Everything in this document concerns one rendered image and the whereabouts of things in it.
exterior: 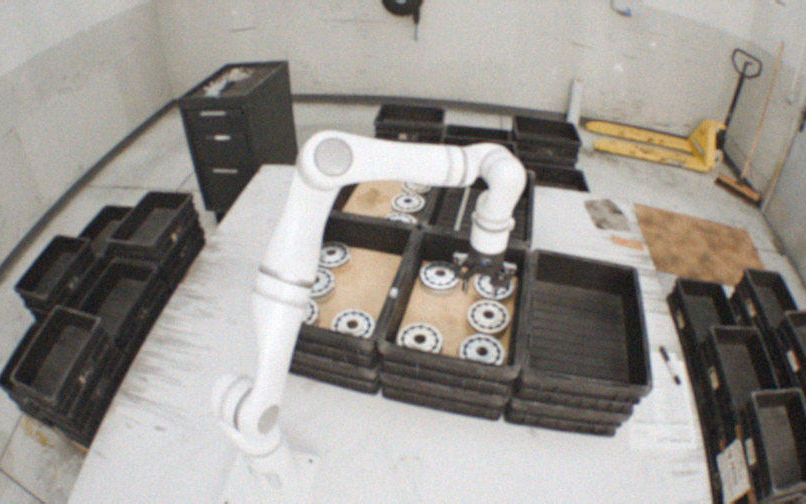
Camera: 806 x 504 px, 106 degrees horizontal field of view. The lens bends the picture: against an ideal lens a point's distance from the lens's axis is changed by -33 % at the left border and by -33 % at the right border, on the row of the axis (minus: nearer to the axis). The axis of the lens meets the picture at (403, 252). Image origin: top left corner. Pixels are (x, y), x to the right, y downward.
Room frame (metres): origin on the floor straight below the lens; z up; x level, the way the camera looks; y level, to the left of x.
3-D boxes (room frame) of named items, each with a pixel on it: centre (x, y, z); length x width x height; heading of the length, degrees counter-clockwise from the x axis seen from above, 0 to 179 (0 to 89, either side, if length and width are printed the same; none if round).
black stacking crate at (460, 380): (0.71, -0.14, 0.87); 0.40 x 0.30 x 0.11; 165
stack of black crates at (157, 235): (1.47, 1.16, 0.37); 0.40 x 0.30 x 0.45; 172
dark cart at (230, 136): (2.40, 0.98, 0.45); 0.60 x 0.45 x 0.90; 172
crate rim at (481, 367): (0.71, -0.14, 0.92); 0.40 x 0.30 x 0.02; 165
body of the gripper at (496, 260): (0.70, -0.17, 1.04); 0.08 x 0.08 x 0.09
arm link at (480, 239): (0.72, -0.18, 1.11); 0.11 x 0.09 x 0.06; 164
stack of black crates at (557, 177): (1.95, -0.78, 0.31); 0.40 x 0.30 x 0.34; 82
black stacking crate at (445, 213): (1.10, -0.24, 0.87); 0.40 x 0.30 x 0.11; 165
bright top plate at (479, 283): (0.80, -0.23, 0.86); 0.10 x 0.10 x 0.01
